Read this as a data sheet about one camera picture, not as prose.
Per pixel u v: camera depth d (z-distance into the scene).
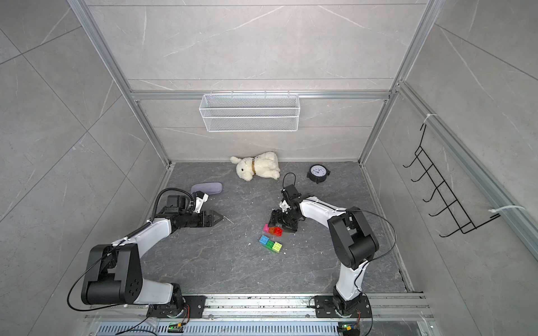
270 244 0.87
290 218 0.79
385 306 0.75
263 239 0.87
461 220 0.61
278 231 0.90
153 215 0.63
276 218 0.82
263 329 0.70
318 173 1.11
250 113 1.01
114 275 0.43
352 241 0.48
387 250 0.48
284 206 0.88
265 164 1.06
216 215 0.82
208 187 1.05
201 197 0.83
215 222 0.81
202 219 0.78
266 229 0.90
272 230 0.90
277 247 0.84
